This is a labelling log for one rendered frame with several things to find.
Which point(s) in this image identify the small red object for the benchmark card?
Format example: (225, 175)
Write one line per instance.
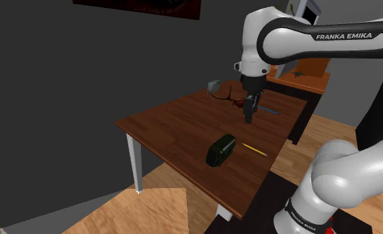
(238, 103)

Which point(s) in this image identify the dark red wall picture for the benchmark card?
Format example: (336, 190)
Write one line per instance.
(139, 6)

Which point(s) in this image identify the dark green case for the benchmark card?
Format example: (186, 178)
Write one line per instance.
(220, 151)

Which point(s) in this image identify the blue pen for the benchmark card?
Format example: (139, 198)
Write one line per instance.
(269, 110)

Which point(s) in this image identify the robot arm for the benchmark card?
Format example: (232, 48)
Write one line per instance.
(340, 175)

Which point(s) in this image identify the black cabinet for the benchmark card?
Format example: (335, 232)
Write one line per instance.
(379, 113)

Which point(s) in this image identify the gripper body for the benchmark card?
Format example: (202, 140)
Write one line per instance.
(253, 83)

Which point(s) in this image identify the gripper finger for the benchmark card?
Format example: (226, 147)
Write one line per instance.
(248, 111)
(257, 103)

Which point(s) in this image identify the orange and black desk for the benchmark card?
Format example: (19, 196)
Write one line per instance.
(308, 82)

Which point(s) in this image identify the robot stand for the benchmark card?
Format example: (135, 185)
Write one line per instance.
(259, 207)

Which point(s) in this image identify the brown wooden table white legs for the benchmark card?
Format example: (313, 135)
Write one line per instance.
(185, 129)

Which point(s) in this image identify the yellow pencil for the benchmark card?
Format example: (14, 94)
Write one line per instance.
(254, 149)

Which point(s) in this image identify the grey-green small box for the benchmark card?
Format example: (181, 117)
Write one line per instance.
(214, 85)

